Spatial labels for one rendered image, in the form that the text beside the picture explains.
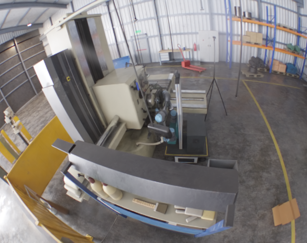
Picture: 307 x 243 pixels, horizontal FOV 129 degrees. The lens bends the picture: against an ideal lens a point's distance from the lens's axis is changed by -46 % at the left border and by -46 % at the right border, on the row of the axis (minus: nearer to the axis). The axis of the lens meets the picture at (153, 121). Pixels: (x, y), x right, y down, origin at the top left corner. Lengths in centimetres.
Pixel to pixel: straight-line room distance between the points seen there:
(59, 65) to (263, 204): 395
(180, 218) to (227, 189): 41
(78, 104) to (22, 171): 230
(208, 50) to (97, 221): 924
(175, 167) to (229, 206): 26
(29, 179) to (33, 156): 58
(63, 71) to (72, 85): 25
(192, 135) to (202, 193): 192
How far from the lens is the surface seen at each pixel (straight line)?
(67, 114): 192
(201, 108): 321
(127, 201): 92
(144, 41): 998
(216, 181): 52
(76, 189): 170
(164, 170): 53
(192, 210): 83
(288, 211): 283
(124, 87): 190
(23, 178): 371
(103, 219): 292
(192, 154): 275
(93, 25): 253
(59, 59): 191
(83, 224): 314
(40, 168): 384
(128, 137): 290
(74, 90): 199
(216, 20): 952
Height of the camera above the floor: 254
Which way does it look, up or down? 39 degrees down
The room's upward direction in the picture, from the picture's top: 12 degrees counter-clockwise
